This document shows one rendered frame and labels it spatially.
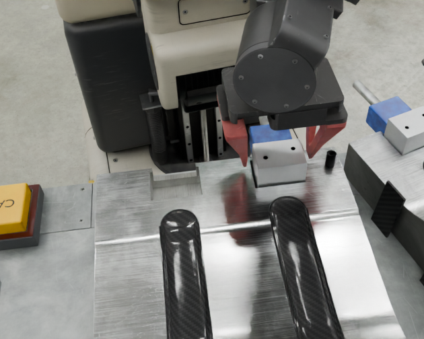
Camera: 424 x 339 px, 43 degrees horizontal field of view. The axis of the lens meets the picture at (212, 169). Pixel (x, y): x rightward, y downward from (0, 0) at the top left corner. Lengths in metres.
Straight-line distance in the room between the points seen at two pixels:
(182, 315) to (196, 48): 0.52
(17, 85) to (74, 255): 1.66
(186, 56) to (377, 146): 0.38
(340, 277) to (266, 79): 0.22
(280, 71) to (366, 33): 2.02
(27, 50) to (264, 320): 2.06
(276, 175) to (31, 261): 0.30
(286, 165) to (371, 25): 1.92
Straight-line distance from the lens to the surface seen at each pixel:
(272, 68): 0.37
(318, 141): 0.54
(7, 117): 2.13
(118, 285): 0.51
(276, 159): 0.55
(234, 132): 0.50
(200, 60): 0.92
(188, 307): 0.50
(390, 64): 2.23
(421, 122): 0.67
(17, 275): 0.66
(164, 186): 0.60
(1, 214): 0.67
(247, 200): 0.55
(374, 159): 0.65
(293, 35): 0.36
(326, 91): 0.50
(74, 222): 0.68
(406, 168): 0.65
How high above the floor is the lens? 1.32
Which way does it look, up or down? 48 degrees down
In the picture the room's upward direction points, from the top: 4 degrees counter-clockwise
